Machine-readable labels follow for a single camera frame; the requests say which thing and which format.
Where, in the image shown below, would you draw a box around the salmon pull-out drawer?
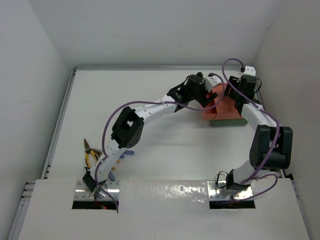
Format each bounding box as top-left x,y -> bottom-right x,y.
202,84 -> 223,121

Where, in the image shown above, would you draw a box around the salmon drawer box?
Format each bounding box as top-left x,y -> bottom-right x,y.
215,96 -> 243,120

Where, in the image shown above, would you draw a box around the blue handled screwdriver top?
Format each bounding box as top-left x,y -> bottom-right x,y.
123,150 -> 135,155

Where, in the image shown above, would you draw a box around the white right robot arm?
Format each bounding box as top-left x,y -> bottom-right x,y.
224,74 -> 293,192

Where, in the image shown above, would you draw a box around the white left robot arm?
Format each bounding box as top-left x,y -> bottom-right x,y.
82,72 -> 220,193

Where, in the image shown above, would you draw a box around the green drawer box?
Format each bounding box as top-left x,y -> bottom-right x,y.
209,118 -> 248,127

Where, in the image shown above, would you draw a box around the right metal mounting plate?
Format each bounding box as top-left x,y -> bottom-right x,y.
207,180 -> 253,202

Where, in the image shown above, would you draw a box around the metal mounting plate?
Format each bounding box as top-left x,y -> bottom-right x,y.
207,180 -> 253,202
73,180 -> 120,201

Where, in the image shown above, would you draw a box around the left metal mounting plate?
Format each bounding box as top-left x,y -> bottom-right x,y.
73,180 -> 120,201

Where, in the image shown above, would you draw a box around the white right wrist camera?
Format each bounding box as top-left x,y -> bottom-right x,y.
240,65 -> 256,77

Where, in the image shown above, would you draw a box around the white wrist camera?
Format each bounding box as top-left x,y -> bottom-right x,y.
240,65 -> 256,77
204,75 -> 221,92

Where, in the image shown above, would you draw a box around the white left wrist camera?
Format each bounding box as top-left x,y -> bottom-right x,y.
204,75 -> 221,92

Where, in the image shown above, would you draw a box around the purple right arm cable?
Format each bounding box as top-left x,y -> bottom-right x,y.
221,57 -> 280,202

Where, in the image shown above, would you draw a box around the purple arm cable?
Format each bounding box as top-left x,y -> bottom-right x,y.
221,57 -> 280,202
96,72 -> 227,208

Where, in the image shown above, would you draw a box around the yellow handled cutting pliers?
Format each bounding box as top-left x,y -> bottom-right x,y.
91,148 -> 103,161

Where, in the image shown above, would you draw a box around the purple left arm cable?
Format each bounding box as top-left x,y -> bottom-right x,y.
96,72 -> 227,208

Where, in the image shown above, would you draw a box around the blue handled screwdriver bottom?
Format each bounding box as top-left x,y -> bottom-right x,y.
108,171 -> 115,181

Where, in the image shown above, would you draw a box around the yellow handled long-nose pliers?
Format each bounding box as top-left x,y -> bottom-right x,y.
83,138 -> 98,170

